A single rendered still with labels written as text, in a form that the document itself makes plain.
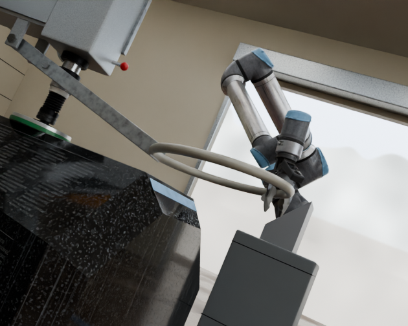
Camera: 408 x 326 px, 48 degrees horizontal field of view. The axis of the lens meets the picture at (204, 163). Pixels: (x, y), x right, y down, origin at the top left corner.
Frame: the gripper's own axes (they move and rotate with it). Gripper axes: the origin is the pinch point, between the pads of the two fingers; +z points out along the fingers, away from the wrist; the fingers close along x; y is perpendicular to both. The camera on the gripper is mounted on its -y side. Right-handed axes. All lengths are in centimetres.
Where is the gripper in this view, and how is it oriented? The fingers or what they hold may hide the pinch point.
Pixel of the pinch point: (274, 211)
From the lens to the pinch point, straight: 157.6
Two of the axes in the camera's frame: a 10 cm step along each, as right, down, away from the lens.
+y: -3.6, 0.5, 9.3
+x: -8.8, -3.4, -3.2
